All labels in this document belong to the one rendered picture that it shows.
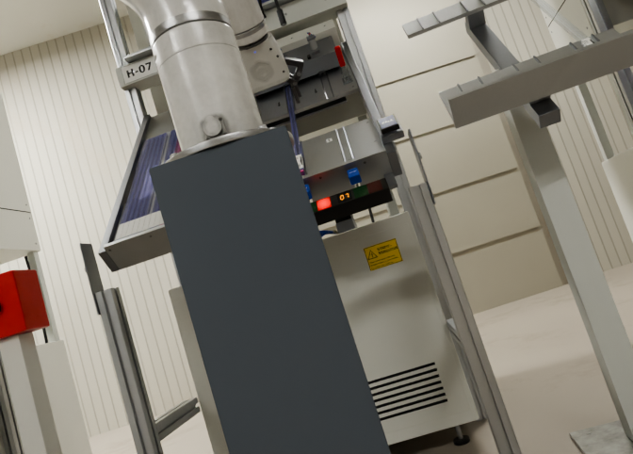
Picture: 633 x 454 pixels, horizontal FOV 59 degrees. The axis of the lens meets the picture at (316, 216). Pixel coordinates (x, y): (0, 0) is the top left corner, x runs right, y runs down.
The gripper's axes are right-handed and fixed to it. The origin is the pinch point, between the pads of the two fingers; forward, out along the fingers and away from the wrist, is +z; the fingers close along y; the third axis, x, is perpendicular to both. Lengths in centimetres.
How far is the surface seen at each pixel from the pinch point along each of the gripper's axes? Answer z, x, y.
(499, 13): 135, 300, 149
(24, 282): 23, 0, -79
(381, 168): 15.9, -13.4, 17.1
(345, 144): 14.6, -1.6, 11.1
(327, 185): 15.5, -13.4, 4.8
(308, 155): 14.6, -0.9, 2.1
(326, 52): 10.0, 41.9, 13.8
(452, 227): 226, 187, 60
